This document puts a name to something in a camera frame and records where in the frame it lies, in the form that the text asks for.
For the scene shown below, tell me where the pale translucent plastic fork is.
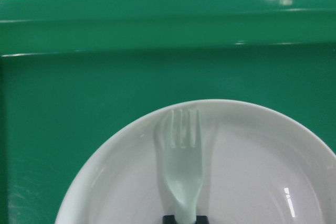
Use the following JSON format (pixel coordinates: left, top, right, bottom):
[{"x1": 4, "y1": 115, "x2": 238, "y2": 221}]
[{"x1": 154, "y1": 108, "x2": 204, "y2": 223}]

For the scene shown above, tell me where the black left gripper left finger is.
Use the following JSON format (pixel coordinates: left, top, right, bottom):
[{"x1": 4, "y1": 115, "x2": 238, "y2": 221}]
[{"x1": 162, "y1": 215, "x2": 177, "y2": 224}]

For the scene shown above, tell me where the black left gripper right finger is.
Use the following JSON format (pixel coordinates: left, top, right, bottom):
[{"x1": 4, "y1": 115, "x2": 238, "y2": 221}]
[{"x1": 194, "y1": 215, "x2": 209, "y2": 224}]

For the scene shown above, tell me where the green plastic tray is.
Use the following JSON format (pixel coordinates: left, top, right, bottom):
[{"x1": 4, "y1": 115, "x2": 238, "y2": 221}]
[{"x1": 1, "y1": 0, "x2": 335, "y2": 223}]

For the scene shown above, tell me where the white round plate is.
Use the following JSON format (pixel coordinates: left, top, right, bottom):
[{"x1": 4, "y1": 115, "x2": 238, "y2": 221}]
[{"x1": 56, "y1": 100, "x2": 335, "y2": 223}]

